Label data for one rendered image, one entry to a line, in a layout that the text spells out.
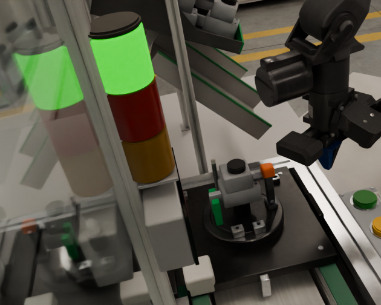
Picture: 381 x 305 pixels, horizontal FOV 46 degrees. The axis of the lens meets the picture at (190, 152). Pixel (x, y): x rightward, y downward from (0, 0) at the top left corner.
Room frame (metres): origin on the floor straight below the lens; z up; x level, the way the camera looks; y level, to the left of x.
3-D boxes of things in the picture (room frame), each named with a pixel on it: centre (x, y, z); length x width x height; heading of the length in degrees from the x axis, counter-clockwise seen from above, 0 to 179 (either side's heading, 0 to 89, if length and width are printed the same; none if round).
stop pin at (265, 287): (0.44, -0.07, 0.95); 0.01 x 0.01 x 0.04; 2
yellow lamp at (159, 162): (0.37, 0.04, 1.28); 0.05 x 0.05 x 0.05
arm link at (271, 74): (0.55, -0.18, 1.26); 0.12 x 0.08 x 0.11; 103
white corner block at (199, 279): (0.47, 0.03, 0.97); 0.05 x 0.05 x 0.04; 2
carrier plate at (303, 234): (0.57, -0.07, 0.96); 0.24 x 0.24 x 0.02; 2
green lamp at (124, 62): (0.37, 0.04, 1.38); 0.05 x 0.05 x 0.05
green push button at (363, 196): (0.56, -0.28, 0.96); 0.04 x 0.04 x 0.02
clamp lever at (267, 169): (0.57, -0.11, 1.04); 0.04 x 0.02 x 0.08; 92
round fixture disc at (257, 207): (0.57, -0.07, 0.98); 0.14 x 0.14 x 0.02
